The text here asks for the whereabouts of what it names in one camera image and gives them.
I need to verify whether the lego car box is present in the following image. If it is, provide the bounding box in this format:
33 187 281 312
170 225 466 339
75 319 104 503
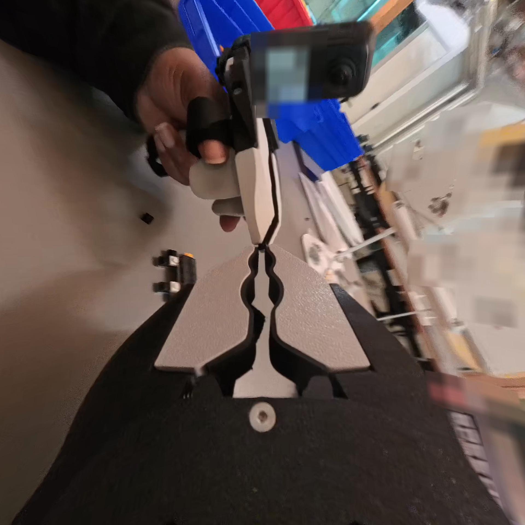
428 371 525 525

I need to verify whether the small lego subassembly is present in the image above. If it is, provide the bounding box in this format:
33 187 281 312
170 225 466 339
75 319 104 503
152 249 197 297

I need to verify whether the red plastic storage bin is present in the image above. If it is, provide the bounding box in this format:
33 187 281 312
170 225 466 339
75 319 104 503
253 0 313 30

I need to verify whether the white paper bag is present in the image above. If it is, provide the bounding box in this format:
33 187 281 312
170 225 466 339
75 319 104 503
318 180 363 249
299 171 341 247

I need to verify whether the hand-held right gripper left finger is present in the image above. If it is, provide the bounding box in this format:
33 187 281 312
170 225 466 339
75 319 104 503
155 245 265 376

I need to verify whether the blue plastic storage bin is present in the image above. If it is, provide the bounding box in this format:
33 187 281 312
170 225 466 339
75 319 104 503
274 98 364 171
177 0 275 83

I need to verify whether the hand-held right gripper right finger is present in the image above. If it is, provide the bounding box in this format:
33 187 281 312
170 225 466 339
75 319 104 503
266 244 371 374

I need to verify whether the person's left hand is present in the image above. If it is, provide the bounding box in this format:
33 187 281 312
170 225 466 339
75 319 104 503
137 51 243 233

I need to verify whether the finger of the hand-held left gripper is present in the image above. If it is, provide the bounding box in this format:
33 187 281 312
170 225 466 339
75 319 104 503
235 119 275 246
262 119 284 247

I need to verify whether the person's left forearm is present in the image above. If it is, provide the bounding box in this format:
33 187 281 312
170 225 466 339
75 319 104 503
0 0 195 126

